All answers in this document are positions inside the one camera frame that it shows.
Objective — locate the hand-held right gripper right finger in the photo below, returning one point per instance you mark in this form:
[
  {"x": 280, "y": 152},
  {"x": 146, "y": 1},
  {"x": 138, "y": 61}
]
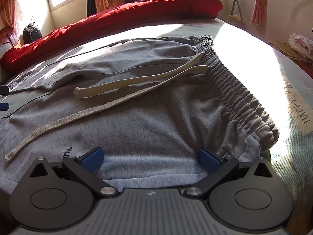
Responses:
[{"x": 207, "y": 160}]

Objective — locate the orange cloth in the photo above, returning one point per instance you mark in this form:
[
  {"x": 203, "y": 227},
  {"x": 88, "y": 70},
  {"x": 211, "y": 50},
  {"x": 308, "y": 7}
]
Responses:
[{"x": 110, "y": 1}]

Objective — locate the dark brown cloth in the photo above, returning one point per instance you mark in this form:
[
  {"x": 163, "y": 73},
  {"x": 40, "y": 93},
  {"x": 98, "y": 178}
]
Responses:
[{"x": 91, "y": 7}]

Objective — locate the bed with green checked sheet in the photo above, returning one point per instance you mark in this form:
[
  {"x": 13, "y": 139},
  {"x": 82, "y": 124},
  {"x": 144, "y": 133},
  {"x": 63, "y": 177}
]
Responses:
[{"x": 281, "y": 78}]

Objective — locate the metal clothes drying rack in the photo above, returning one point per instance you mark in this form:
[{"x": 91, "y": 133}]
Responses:
[{"x": 236, "y": 2}]

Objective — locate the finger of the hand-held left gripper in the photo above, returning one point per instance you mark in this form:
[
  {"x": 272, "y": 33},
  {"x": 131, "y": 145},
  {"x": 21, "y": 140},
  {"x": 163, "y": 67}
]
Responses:
[
  {"x": 4, "y": 89},
  {"x": 4, "y": 107}
]

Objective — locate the red duvet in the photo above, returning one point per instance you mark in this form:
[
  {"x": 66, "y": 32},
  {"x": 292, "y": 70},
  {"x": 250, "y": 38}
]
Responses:
[{"x": 122, "y": 17}]

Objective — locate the yellow plastic bag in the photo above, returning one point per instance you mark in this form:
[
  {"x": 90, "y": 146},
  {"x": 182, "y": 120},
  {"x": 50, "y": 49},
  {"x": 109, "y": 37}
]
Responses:
[{"x": 233, "y": 19}]

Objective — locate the black backpack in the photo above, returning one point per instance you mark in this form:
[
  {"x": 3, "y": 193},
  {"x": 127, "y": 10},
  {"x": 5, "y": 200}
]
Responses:
[{"x": 32, "y": 34}]

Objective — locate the pink curtain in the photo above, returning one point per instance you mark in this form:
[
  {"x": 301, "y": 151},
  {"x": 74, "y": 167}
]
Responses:
[
  {"x": 8, "y": 5},
  {"x": 259, "y": 7}
]

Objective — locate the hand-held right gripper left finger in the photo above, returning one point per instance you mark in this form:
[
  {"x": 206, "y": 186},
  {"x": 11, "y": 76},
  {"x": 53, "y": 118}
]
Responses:
[{"x": 93, "y": 159}]

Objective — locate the grey sweatpants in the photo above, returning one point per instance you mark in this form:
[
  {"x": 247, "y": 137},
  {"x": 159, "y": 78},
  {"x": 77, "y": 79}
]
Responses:
[{"x": 146, "y": 127}]

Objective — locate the pile of pink white clothes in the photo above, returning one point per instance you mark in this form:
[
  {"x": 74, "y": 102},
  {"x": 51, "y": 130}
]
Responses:
[{"x": 302, "y": 46}]

